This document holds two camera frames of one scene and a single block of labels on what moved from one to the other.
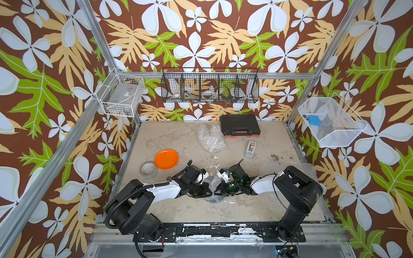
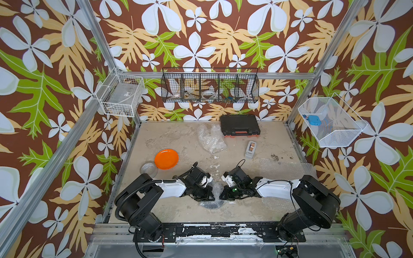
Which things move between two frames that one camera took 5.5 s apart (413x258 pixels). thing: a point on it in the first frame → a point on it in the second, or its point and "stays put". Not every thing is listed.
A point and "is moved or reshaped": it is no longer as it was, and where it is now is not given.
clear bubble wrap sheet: x=212 y=138 stays put
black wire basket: x=209 y=85 stays put
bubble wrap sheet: x=213 y=181 is moved or reshaped
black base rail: x=194 y=234 stays put
